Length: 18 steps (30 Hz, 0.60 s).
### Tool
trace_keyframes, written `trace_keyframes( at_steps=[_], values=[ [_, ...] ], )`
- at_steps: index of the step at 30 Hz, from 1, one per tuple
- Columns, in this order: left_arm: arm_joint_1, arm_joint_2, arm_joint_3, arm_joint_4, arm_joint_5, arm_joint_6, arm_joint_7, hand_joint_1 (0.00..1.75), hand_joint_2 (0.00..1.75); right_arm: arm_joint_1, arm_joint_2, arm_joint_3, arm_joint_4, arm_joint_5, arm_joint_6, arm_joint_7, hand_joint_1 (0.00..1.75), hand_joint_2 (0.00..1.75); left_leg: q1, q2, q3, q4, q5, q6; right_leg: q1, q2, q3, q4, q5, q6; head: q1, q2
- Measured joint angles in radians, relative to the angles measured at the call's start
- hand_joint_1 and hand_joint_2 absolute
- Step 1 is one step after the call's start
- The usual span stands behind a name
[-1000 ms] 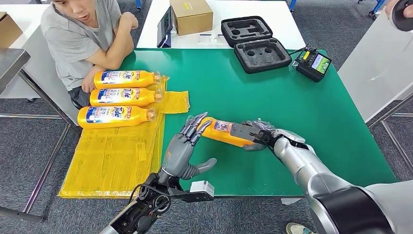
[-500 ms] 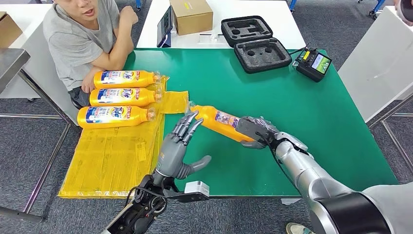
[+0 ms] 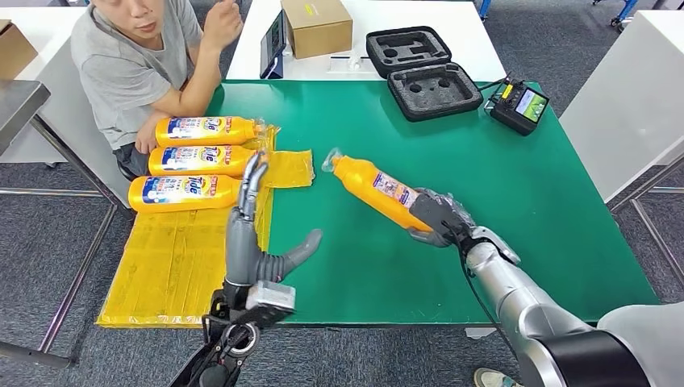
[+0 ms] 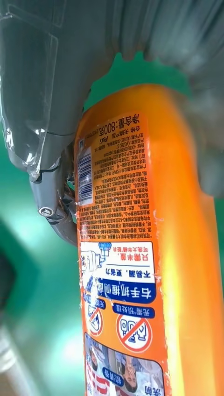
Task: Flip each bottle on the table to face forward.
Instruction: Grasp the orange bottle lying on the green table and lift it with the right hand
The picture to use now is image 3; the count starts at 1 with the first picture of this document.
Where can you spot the person's right hand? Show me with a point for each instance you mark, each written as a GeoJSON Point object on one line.
{"type": "Point", "coordinates": [222, 24]}

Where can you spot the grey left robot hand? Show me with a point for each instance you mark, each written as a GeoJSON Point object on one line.
{"type": "Point", "coordinates": [243, 251]}

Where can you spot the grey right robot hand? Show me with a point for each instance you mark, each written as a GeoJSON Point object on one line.
{"type": "Point", "coordinates": [441, 216]}

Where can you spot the person's left hand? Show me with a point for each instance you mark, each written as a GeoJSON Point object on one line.
{"type": "Point", "coordinates": [145, 136]}

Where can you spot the orange bottle with clear cap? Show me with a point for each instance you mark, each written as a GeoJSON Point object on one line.
{"type": "Point", "coordinates": [240, 132]}
{"type": "Point", "coordinates": [181, 170]}
{"type": "Point", "coordinates": [363, 184]}
{"type": "Point", "coordinates": [160, 205]}

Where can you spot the person's left forearm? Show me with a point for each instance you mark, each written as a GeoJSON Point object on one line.
{"type": "Point", "coordinates": [179, 104]}

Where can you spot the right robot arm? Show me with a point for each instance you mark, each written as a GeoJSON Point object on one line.
{"type": "Point", "coordinates": [523, 304]}

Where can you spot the person's right forearm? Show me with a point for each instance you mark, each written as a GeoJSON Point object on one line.
{"type": "Point", "coordinates": [206, 75]}

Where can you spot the black stool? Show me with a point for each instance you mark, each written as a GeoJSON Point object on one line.
{"type": "Point", "coordinates": [125, 172]}

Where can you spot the black tablet on stand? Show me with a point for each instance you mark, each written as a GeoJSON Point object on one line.
{"type": "Point", "coordinates": [272, 45]}

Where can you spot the person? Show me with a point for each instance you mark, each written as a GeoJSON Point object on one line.
{"type": "Point", "coordinates": [652, 331]}
{"type": "Point", "coordinates": [117, 75]}

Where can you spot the yellow taped sheet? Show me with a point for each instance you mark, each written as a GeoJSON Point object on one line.
{"type": "Point", "coordinates": [171, 267]}

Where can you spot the cardboard box with yellow label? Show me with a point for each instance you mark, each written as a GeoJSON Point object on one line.
{"type": "Point", "coordinates": [315, 32]}

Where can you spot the black foam-lined case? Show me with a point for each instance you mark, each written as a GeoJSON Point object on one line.
{"type": "Point", "coordinates": [427, 100]}

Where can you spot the black remote controller with screen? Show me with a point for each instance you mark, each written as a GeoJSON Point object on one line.
{"type": "Point", "coordinates": [513, 112]}

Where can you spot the steel table with metal legs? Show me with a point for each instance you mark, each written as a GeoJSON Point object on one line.
{"type": "Point", "coordinates": [18, 101]}

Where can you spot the small white object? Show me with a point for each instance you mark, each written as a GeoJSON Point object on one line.
{"type": "Point", "coordinates": [352, 63]}

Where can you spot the plain cardboard box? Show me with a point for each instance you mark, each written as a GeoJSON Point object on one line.
{"type": "Point", "coordinates": [13, 53]}

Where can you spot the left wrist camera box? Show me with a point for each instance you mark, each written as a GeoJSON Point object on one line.
{"type": "Point", "coordinates": [270, 298]}

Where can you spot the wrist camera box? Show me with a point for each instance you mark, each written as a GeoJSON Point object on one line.
{"type": "Point", "coordinates": [270, 298]}
{"type": "Point", "coordinates": [494, 241]}

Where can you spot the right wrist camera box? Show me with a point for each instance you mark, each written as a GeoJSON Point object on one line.
{"type": "Point", "coordinates": [494, 241]}

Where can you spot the blue metal cart frame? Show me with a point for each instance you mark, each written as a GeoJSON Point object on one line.
{"type": "Point", "coordinates": [630, 6]}

